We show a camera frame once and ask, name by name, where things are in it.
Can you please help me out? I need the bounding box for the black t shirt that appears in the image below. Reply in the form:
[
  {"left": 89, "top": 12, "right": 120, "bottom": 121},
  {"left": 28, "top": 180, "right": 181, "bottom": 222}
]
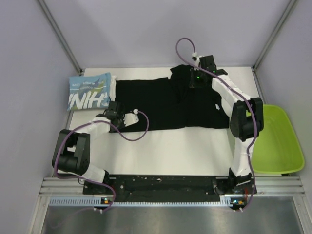
[{"left": 115, "top": 65, "right": 230, "bottom": 132}]

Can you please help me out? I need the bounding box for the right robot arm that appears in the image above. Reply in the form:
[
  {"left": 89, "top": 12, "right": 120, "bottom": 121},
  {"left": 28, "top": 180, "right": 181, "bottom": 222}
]
[{"left": 190, "top": 52, "right": 264, "bottom": 193}]

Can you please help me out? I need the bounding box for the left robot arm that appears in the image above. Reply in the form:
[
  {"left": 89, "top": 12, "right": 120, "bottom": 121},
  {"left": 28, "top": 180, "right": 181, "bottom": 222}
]
[{"left": 52, "top": 101, "right": 126, "bottom": 194}]

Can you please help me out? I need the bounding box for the folded blue printed t shirt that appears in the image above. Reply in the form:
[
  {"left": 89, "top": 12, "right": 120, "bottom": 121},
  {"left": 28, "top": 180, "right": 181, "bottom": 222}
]
[{"left": 67, "top": 73, "right": 111, "bottom": 111}]

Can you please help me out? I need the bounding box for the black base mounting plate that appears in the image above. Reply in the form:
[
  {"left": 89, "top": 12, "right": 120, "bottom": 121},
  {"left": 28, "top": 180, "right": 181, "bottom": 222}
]
[{"left": 82, "top": 174, "right": 258, "bottom": 202}]

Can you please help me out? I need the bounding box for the green plastic bin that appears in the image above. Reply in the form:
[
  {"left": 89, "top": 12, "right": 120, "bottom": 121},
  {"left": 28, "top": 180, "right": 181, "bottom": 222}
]
[{"left": 252, "top": 104, "right": 305, "bottom": 174}]

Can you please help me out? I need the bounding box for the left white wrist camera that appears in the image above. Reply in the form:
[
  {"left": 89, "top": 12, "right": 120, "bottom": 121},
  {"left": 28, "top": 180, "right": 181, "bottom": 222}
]
[{"left": 123, "top": 109, "right": 139, "bottom": 127}]

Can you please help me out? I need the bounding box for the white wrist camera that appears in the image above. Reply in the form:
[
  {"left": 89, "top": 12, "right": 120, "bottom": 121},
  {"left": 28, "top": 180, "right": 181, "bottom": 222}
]
[
  {"left": 192, "top": 52, "right": 202, "bottom": 67},
  {"left": 123, "top": 109, "right": 139, "bottom": 127}
]

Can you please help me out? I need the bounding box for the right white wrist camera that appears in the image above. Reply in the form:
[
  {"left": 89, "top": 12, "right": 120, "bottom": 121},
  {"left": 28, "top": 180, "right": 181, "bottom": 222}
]
[{"left": 192, "top": 52, "right": 202, "bottom": 67}]

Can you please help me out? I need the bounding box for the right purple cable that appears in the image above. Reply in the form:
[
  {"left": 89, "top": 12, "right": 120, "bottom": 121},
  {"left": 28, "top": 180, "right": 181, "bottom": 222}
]
[{"left": 175, "top": 37, "right": 260, "bottom": 212}]

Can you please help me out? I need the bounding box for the purple cable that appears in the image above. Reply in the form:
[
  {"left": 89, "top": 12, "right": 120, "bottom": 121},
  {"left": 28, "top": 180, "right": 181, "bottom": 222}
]
[
  {"left": 52, "top": 110, "right": 150, "bottom": 215},
  {"left": 175, "top": 37, "right": 260, "bottom": 212}
]

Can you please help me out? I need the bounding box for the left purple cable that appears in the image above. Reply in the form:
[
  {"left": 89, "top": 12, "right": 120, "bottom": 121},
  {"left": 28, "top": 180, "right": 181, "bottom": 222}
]
[{"left": 52, "top": 110, "right": 150, "bottom": 215}]

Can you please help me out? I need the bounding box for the aluminium front rail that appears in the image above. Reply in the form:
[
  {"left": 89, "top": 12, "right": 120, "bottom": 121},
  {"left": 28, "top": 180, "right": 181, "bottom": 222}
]
[{"left": 39, "top": 176, "right": 305, "bottom": 196}]

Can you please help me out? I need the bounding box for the light blue cable duct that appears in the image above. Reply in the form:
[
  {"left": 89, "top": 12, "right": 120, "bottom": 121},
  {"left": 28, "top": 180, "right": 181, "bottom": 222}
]
[{"left": 49, "top": 197, "right": 244, "bottom": 207}]

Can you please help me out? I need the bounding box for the left aluminium frame post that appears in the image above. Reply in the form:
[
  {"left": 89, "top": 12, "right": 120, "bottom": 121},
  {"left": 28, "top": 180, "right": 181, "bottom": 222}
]
[{"left": 36, "top": 0, "right": 83, "bottom": 75}]

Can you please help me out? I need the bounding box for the aluminium frame post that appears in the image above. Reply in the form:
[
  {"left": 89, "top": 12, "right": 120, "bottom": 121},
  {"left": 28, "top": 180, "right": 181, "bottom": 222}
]
[
  {"left": 252, "top": 0, "right": 299, "bottom": 72},
  {"left": 36, "top": 0, "right": 83, "bottom": 75}
]

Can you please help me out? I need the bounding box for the right aluminium frame post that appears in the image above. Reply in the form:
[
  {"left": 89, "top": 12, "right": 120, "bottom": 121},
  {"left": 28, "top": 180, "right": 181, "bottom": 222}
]
[{"left": 252, "top": 0, "right": 299, "bottom": 72}]

